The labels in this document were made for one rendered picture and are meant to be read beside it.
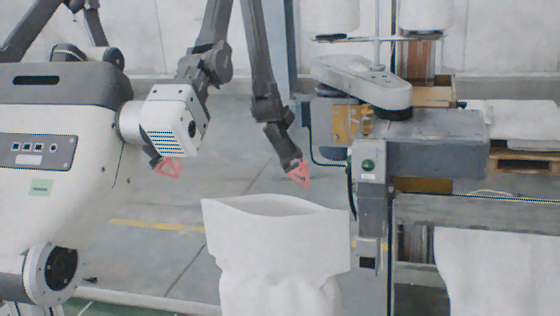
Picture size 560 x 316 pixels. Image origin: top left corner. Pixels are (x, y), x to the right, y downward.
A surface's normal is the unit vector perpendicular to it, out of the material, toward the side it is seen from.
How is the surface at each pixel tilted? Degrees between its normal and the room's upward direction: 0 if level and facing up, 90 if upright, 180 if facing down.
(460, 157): 90
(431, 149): 90
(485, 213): 90
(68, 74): 50
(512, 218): 90
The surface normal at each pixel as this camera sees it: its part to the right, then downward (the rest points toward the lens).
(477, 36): -0.29, 0.39
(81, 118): -0.27, -0.29
